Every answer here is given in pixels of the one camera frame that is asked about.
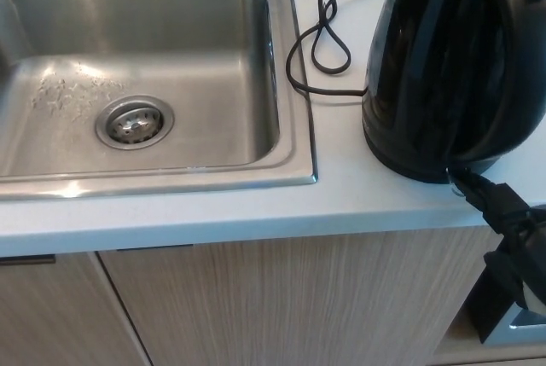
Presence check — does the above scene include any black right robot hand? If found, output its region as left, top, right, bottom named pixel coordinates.
left=451, top=167, right=546, bottom=312

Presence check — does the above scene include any black electric kettle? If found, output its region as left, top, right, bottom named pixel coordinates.
left=361, top=0, right=546, bottom=182

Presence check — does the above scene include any black kettle base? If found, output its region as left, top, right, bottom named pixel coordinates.
left=365, top=142, right=502, bottom=184

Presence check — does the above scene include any built-in kitchen appliance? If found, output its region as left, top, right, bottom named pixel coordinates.
left=463, top=263, right=546, bottom=346

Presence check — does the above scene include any stainless steel sink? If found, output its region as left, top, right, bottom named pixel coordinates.
left=0, top=0, right=320, bottom=201

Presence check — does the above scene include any metal sink drain strainer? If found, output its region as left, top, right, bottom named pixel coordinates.
left=94, top=95, right=176, bottom=152

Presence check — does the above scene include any black power cord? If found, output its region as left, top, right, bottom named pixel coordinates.
left=286, top=0, right=392, bottom=97

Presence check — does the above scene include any dark recessed cabinet handle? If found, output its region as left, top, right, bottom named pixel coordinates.
left=0, top=254, right=56, bottom=265

